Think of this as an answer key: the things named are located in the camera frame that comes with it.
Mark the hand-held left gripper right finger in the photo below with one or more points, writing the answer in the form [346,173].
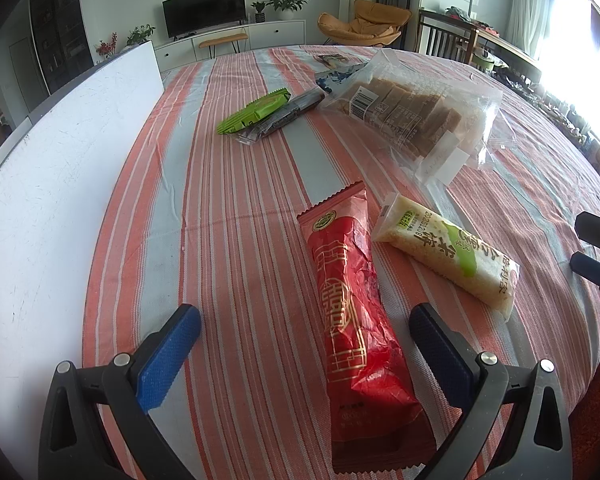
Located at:
[440,355]

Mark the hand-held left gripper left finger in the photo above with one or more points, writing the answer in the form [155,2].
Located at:
[170,355]

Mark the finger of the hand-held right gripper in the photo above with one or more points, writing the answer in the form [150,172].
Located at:
[592,267]
[597,231]

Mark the red snack packet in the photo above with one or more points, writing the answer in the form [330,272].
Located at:
[350,320]

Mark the white green rice cracker packet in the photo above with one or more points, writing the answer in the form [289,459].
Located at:
[445,250]

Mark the clear bag of brown cakes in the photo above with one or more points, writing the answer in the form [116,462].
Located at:
[405,105]

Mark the green snack packet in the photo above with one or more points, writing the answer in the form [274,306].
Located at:
[252,110]

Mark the dark grey snack packet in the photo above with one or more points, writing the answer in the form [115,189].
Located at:
[292,109]

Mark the row of windowsill trinkets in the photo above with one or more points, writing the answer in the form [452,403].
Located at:
[570,120]

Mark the orange grey striped tablecloth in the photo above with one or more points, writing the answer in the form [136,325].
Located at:
[230,210]

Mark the dark wooden table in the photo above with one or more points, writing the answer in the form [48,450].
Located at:
[510,47]

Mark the white board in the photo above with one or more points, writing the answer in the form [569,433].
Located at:
[55,185]

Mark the green pot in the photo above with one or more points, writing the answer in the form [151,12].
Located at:
[485,59]

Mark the white sheer curtain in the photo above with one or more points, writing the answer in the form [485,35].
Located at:
[527,5]

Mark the dark wooden chair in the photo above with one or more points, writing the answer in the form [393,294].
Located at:
[442,35]

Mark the blue white pyramid packet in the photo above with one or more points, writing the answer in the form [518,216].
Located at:
[330,81]

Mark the orange lounge chair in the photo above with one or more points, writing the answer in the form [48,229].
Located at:
[365,22]

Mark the black yellow snack packet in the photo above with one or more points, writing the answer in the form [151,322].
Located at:
[332,60]

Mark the red flower plant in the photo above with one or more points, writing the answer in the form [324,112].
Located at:
[107,46]

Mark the wooden stool with metal legs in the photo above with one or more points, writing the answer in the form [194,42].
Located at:
[223,39]

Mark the bushy green potted plant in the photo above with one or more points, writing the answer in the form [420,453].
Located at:
[140,34]

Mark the white television cabinet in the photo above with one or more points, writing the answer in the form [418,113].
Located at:
[280,32]

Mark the black television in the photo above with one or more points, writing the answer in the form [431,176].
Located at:
[203,9]

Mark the dark glass cabinet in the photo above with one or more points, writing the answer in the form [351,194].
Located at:
[60,25]

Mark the small green potted plant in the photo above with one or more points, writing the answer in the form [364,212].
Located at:
[259,10]

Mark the large green potted plant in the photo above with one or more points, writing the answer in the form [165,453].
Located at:
[286,0]

